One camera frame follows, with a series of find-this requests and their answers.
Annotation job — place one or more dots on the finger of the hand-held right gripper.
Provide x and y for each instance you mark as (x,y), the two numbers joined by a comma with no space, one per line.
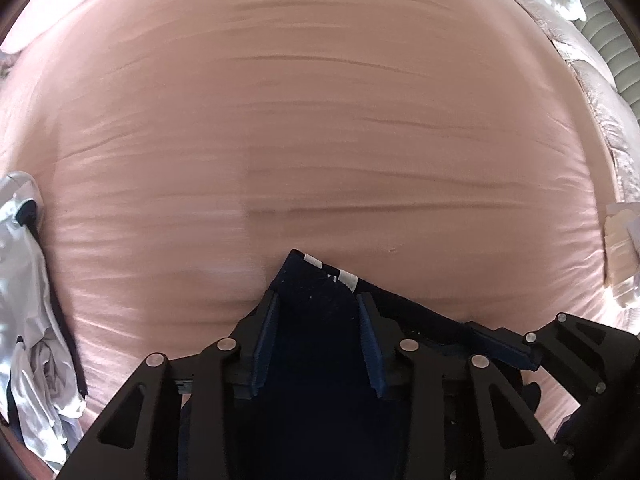
(500,350)

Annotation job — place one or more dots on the pale blue white shirt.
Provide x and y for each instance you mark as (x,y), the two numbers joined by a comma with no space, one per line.
(30,310)

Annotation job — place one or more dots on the grey padded headboard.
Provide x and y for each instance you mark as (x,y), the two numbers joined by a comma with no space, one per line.
(605,35)

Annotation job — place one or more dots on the pale pink quilt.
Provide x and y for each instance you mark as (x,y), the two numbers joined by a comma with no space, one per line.
(600,110)

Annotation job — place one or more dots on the bed with pink sheet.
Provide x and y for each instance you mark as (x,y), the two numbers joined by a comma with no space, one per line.
(300,135)

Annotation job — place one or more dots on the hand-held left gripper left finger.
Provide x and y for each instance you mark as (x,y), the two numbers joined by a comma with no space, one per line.
(262,345)

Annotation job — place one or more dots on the navy pants with white stripes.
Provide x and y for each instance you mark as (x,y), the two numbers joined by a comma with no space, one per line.
(320,410)

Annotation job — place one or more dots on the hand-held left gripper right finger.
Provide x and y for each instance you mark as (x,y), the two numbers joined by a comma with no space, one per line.
(372,350)

